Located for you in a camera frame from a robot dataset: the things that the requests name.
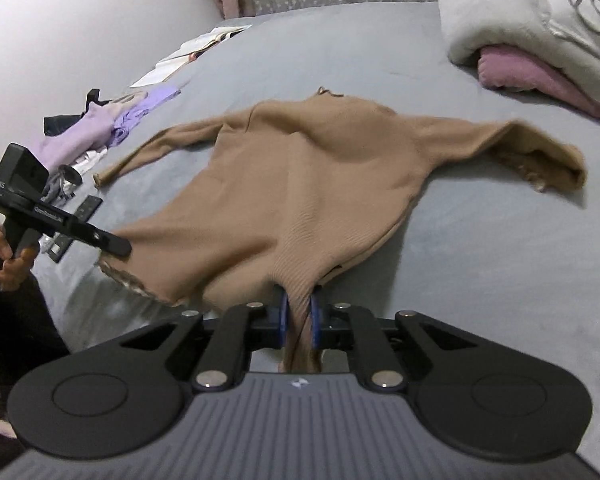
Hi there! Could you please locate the pink cloth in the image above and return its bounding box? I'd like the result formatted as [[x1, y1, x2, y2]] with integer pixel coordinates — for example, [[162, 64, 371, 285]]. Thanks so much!
[[215, 0, 257, 19]]

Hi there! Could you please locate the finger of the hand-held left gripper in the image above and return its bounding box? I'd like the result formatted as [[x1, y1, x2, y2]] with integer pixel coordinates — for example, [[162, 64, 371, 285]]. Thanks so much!
[[44, 205, 133, 260]]

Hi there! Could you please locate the pink folded blanket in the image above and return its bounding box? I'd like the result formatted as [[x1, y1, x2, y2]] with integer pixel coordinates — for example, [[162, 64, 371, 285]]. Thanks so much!
[[477, 45, 600, 129]]

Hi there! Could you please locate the lilac garment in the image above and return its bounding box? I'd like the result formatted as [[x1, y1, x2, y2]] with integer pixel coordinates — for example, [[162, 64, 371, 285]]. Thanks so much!
[[39, 85, 182, 167]]

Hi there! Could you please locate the black remote control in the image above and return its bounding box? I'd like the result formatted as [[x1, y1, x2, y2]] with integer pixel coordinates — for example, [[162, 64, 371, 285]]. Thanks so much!
[[44, 196, 104, 264]]

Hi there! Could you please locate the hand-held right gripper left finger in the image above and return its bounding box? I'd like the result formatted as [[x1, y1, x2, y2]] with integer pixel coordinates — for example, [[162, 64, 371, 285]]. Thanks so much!
[[121, 285, 289, 394]]

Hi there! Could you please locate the brown knit sweater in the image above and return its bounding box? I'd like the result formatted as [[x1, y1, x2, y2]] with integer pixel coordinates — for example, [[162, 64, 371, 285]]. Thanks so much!
[[94, 87, 589, 374]]

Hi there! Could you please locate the grey folded quilt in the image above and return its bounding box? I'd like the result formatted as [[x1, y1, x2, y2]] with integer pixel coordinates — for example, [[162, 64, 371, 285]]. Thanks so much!
[[424, 0, 600, 92]]

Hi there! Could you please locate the black garment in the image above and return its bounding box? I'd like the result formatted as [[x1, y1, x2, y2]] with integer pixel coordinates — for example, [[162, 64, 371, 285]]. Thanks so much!
[[43, 89, 112, 137]]

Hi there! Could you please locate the white grey cloth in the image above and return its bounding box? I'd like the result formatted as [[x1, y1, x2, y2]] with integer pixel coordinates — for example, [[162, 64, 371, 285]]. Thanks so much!
[[43, 149, 109, 205]]

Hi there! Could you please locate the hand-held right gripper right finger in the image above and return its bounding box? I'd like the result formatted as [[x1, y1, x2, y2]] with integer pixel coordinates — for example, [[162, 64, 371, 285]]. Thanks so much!
[[310, 285, 477, 392]]

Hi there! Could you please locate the person's left hand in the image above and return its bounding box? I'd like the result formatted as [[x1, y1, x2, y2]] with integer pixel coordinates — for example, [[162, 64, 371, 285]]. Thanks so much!
[[0, 223, 39, 294]]

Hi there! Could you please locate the person's left forearm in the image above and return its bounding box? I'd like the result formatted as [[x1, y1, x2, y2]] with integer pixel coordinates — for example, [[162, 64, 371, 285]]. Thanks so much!
[[0, 274, 72, 411]]

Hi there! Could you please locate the open book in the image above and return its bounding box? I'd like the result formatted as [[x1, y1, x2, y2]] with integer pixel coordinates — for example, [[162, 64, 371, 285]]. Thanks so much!
[[156, 25, 253, 67]]

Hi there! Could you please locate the grey bed sheet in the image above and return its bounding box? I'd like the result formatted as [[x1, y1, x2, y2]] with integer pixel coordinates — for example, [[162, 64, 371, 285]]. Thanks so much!
[[30, 1, 600, 480]]

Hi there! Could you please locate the white paper sheet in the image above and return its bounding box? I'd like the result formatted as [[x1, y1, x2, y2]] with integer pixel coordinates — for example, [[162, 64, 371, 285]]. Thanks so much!
[[129, 58, 191, 89]]

